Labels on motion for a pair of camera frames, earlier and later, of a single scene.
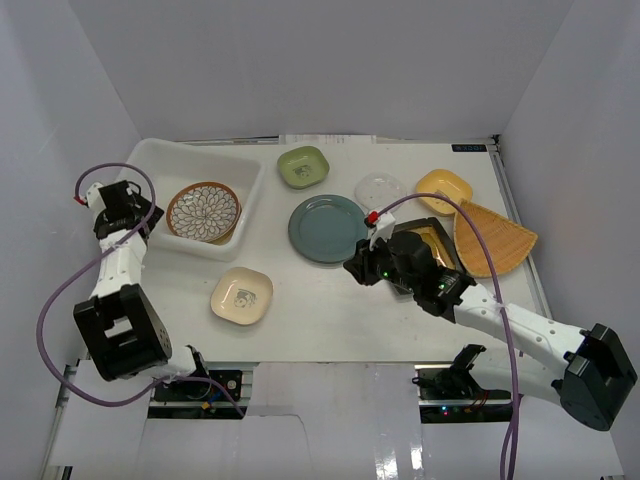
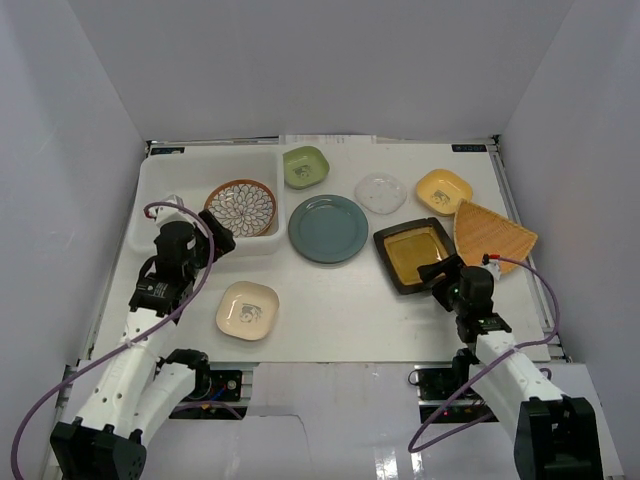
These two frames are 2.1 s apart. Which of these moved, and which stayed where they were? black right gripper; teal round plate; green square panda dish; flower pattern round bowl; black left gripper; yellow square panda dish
Moved: flower pattern round bowl; black right gripper; black left gripper
Stayed: yellow square panda dish; teal round plate; green square panda dish
